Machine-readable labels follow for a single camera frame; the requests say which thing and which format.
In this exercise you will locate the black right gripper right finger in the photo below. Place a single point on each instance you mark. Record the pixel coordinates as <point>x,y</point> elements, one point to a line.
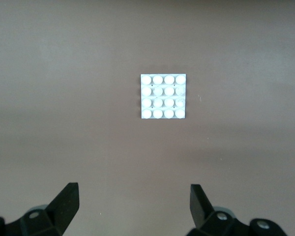
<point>201,209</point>

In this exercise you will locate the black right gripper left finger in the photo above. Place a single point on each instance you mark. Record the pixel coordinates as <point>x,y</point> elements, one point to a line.
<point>61,209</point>

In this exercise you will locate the white studded base plate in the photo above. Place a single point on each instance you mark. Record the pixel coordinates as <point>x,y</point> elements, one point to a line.
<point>163,96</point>

